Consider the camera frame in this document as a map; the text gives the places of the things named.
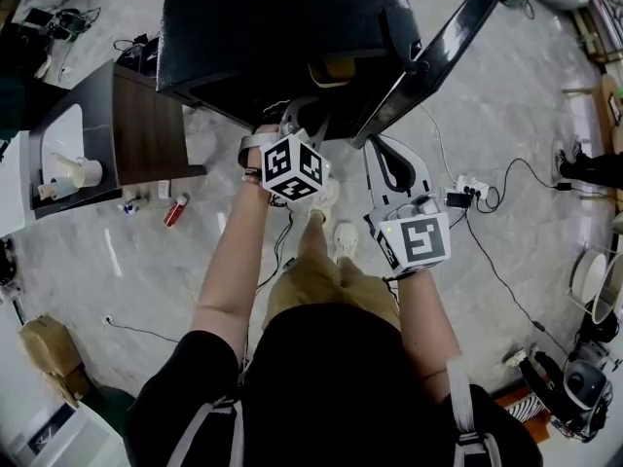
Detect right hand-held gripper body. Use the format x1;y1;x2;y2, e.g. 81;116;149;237
363;193;452;276

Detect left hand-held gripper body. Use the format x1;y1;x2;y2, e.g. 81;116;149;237
238;123;332;204

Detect yellow plastic container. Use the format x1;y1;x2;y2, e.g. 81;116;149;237
307;51;359;90

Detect black cabinet with door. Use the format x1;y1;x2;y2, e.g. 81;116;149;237
155;0;512;150

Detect person's left forearm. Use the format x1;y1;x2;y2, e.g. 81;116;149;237
190;180;272;359

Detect person's right forearm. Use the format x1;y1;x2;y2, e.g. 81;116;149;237
396;268;461;396

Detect person's left hand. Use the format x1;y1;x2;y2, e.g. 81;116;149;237
242;123;282;172

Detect person's left white shoe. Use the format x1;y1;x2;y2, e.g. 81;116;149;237
311;177;341;218

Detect person's white shoe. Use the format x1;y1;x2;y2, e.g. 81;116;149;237
311;177;341;218
333;220;360;265

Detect white power strip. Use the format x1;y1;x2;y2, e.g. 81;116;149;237
445;174;491;208

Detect person's right white shoe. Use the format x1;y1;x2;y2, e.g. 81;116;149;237
333;220;360;265

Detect person's tan shorts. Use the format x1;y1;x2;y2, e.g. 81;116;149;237
262;209;403;333

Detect red bottle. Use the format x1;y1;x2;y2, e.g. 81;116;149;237
163;194;190;228

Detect grey wooden vanity cabinet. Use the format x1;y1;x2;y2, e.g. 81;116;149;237
27;58;208;221

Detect black round pan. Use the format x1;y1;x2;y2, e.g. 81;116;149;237
115;34;161;75

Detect small white blue bottle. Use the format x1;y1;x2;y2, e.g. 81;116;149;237
118;190;152;215

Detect white round tub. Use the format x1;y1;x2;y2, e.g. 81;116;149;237
568;250;608;305
591;253;623;325

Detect person's black shirt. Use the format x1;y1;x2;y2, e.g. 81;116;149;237
126;304;544;467

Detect wooden bench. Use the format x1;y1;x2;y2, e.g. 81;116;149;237
564;73;623;155

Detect orange striped box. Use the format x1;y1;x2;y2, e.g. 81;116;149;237
494;386;554;445

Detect beige cup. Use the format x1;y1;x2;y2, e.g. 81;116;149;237
51;152;104;189

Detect grey round device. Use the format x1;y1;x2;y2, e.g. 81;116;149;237
563;357;613;411

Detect white sink basin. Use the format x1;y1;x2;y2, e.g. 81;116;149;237
41;103;85;184

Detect white cup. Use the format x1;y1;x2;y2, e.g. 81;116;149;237
48;176;79;201

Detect metal shelf rack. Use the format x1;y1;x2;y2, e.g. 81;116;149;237
586;0;623;62

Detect dark round bin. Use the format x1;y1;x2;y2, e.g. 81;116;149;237
82;386;137;413

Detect cardboard box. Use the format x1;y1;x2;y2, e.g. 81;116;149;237
46;362;93;408
18;314;82;378

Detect white cabinet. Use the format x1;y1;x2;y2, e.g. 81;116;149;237
0;401;130;467

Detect white power cable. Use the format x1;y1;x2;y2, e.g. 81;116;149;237
421;104;461;184

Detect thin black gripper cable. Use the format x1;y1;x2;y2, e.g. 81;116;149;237
242;201;296;359
384;274;403;310

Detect long black floor cable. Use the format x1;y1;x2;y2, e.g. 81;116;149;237
461;209;570;357

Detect black power adapter cable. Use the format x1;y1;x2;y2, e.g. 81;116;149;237
474;157;609;213

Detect grey harness strap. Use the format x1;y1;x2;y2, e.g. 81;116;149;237
167;396;244;467
447;357;502;467

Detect black socket cable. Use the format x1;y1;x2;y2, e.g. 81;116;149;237
105;317;180;344

